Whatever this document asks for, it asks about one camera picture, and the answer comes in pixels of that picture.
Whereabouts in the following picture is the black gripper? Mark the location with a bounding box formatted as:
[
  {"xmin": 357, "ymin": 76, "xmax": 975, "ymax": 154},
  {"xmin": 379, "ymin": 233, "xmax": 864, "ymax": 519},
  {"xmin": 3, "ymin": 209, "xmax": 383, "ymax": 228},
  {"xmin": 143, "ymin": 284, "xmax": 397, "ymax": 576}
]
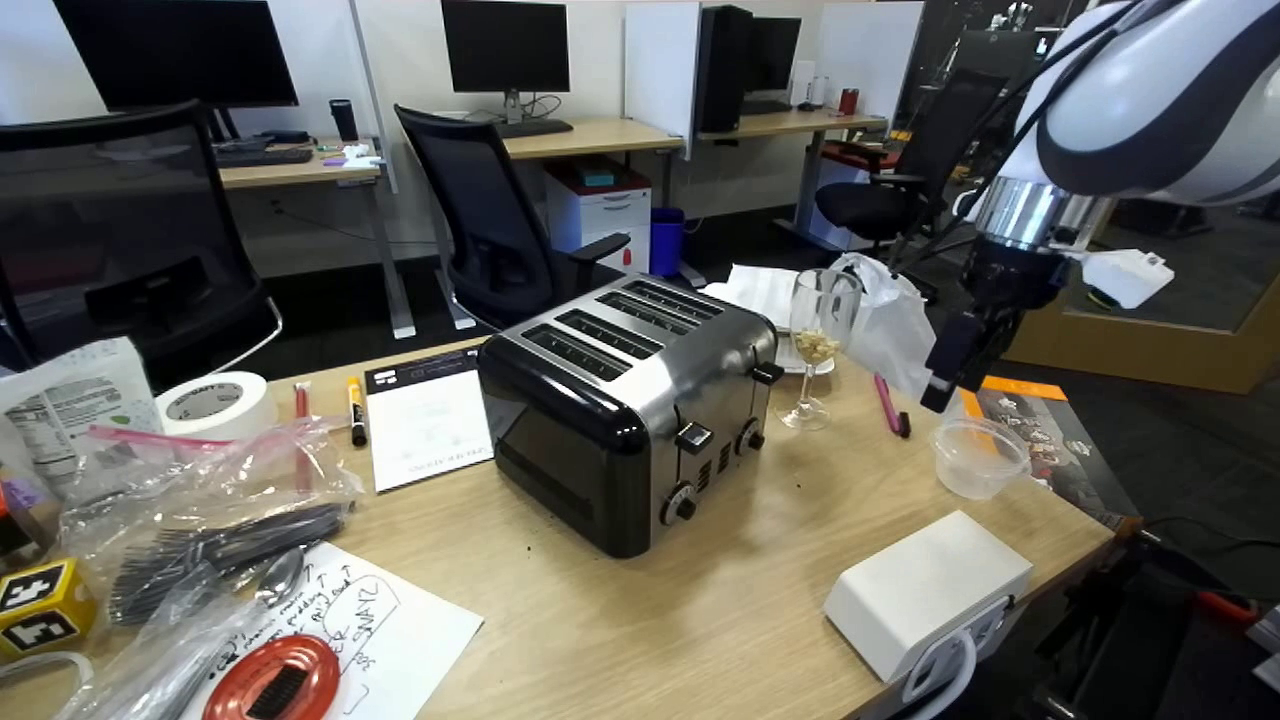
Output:
[{"xmin": 921, "ymin": 241, "xmax": 1070, "ymax": 412}]

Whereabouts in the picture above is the small clear plastic bowl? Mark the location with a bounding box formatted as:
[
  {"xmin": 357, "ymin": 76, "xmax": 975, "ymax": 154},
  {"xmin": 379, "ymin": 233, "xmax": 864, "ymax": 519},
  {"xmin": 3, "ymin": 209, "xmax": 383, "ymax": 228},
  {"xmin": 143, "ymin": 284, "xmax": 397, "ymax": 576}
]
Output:
[{"xmin": 931, "ymin": 415, "xmax": 1027, "ymax": 499}]

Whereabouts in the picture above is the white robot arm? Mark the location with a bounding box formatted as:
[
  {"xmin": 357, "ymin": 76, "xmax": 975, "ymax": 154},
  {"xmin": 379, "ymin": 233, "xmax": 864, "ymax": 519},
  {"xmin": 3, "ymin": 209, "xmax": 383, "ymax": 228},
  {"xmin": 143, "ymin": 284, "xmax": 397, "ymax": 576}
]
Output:
[{"xmin": 921, "ymin": 0, "xmax": 1280, "ymax": 412}]

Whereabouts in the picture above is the clear wine glass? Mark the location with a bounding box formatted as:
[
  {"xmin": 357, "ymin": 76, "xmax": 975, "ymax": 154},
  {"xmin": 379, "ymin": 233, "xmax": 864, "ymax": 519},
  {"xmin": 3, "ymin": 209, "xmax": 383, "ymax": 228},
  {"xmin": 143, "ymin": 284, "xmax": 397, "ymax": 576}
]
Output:
[{"xmin": 785, "ymin": 273, "xmax": 836, "ymax": 427}]

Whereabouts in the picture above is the white plastic bag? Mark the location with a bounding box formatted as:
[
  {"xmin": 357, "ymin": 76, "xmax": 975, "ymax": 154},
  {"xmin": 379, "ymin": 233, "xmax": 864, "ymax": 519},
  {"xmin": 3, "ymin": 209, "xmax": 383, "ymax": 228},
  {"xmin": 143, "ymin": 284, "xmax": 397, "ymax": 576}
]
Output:
[{"xmin": 821, "ymin": 250, "xmax": 936, "ymax": 398}]

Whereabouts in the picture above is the pink marker pen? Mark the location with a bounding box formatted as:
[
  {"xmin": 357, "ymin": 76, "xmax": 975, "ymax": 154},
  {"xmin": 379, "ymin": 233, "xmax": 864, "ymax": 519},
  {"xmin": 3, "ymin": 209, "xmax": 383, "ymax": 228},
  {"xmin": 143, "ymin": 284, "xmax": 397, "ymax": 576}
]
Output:
[{"xmin": 873, "ymin": 374, "xmax": 912, "ymax": 440}]

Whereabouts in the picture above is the orange halloween cookie kit box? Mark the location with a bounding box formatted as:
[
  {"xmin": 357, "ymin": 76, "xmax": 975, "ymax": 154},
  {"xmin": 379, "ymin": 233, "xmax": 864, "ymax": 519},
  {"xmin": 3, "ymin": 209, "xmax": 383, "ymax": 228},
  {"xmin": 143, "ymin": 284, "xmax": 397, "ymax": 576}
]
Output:
[{"xmin": 956, "ymin": 374, "xmax": 1141, "ymax": 532}]

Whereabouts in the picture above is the white rectangular box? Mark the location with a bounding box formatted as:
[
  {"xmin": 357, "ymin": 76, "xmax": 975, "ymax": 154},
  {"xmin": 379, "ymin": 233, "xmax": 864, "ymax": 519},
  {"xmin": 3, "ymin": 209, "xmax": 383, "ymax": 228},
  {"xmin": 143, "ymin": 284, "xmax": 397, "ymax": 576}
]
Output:
[{"xmin": 824, "ymin": 512, "xmax": 1034, "ymax": 683}]

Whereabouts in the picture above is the black silver four-slot toaster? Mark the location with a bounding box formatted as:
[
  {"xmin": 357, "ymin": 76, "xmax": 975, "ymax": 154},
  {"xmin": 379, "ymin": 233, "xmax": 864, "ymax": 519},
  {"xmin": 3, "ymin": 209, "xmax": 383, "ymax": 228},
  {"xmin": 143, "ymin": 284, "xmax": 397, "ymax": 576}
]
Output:
[{"xmin": 476, "ymin": 277, "xmax": 785, "ymax": 559}]

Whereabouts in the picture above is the black desktop tower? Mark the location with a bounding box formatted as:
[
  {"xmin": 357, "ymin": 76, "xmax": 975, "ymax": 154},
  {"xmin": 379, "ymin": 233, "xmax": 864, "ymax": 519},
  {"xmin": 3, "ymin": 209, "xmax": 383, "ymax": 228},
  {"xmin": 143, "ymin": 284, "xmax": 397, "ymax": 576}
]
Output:
[{"xmin": 693, "ymin": 4, "xmax": 802, "ymax": 131}]

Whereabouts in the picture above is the white printer box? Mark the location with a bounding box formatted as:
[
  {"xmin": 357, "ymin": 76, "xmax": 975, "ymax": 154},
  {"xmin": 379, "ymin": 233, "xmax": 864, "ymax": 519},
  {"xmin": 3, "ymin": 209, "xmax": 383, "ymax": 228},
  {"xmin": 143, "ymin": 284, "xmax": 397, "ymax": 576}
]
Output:
[{"xmin": 545, "ymin": 160, "xmax": 653, "ymax": 273}]

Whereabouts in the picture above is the black office chair far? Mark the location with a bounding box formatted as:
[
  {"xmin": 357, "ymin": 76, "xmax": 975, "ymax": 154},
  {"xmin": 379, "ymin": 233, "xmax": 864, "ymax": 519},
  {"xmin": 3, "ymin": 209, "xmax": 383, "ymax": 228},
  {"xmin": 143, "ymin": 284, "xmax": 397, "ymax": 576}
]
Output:
[{"xmin": 397, "ymin": 106, "xmax": 630, "ymax": 327}]

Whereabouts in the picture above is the white notepad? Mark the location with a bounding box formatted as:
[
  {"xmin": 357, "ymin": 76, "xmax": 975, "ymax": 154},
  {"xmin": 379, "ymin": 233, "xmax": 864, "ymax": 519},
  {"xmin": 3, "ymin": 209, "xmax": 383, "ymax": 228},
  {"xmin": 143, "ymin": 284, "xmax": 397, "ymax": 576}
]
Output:
[{"xmin": 364, "ymin": 346, "xmax": 492, "ymax": 492}]

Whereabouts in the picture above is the black computer monitor centre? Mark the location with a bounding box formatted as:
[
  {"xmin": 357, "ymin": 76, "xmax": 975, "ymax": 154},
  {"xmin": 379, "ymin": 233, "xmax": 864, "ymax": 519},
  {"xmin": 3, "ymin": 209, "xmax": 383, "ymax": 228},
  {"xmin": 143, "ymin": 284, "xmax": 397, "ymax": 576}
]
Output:
[{"xmin": 443, "ymin": 0, "xmax": 570, "ymax": 136}]

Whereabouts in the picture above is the black computer monitor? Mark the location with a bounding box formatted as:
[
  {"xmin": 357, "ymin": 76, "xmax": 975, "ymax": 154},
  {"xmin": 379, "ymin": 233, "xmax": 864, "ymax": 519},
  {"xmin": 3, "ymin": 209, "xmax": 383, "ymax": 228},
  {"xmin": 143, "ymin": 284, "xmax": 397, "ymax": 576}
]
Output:
[
  {"xmin": 53, "ymin": 0, "xmax": 295, "ymax": 106},
  {"xmin": 443, "ymin": 0, "xmax": 570, "ymax": 136}
]

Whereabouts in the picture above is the black yellow marker pen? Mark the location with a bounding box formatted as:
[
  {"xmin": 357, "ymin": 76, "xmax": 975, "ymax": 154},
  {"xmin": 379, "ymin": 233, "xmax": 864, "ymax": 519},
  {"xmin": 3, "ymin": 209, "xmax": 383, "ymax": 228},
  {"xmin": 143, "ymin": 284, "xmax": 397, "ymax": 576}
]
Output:
[{"xmin": 343, "ymin": 371, "xmax": 368, "ymax": 447}]

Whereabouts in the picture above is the white paper sheet with drawing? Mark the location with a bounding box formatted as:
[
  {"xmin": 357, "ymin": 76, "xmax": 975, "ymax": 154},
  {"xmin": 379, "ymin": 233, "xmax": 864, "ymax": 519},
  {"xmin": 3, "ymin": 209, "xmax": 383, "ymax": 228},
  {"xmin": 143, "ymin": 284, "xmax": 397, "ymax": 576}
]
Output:
[{"xmin": 182, "ymin": 544, "xmax": 485, "ymax": 720}]

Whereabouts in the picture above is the white tape roll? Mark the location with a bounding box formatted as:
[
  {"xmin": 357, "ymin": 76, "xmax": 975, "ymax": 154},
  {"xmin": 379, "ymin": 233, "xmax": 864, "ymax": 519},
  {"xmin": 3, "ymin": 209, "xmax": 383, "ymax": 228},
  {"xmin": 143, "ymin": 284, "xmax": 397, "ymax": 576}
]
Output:
[{"xmin": 155, "ymin": 371, "xmax": 275, "ymax": 440}]

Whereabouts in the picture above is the clear bag of black ties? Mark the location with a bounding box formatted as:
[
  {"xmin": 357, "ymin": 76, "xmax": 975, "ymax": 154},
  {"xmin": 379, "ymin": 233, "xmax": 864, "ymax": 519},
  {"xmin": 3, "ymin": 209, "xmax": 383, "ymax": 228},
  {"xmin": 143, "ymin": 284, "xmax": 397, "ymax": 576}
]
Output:
[{"xmin": 56, "ymin": 415, "xmax": 364, "ymax": 720}]

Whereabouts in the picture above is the black mesh office chair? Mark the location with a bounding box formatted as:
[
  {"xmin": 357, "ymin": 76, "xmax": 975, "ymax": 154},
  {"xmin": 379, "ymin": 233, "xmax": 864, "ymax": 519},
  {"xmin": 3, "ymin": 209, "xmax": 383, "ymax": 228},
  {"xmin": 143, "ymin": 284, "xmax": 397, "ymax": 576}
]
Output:
[{"xmin": 0, "ymin": 104, "xmax": 284, "ymax": 390}]

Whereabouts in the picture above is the black computer monitor left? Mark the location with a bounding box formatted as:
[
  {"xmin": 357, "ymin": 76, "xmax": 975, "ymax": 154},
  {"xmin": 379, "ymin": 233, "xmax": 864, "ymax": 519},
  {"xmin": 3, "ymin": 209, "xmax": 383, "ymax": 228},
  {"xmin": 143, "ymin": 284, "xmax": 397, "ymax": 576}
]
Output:
[{"xmin": 53, "ymin": 0, "xmax": 295, "ymax": 106}]

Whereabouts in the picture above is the yellow black marker cube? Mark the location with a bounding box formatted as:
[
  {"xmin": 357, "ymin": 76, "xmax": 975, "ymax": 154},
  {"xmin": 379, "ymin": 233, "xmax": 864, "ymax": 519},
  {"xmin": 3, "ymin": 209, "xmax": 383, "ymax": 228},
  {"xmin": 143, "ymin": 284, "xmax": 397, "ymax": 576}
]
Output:
[{"xmin": 0, "ymin": 559, "xmax": 95, "ymax": 660}]

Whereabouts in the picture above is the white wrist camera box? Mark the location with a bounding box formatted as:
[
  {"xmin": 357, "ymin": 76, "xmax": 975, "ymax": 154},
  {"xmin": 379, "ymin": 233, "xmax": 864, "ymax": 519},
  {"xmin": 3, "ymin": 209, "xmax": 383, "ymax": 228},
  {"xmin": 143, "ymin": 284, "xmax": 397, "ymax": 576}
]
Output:
[{"xmin": 1083, "ymin": 247, "xmax": 1175, "ymax": 309}]

